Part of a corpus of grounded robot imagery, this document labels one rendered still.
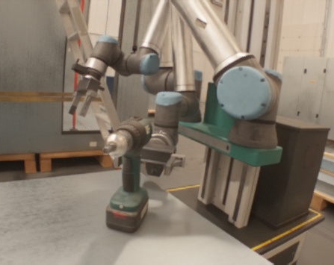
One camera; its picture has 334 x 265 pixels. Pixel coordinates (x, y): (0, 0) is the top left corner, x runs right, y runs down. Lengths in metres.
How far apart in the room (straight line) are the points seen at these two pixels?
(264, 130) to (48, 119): 2.08
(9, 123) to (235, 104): 2.18
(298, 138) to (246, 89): 0.54
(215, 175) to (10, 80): 1.96
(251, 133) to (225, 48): 0.31
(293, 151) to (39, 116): 2.16
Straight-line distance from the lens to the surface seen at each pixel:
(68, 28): 2.14
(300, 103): 7.06
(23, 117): 2.53
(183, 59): 0.97
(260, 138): 0.87
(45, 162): 2.55
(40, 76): 2.49
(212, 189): 1.39
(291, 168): 1.19
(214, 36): 0.77
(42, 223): 0.58
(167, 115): 0.84
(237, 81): 0.68
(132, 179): 0.52
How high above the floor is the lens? 0.97
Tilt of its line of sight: 12 degrees down
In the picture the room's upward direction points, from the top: 6 degrees clockwise
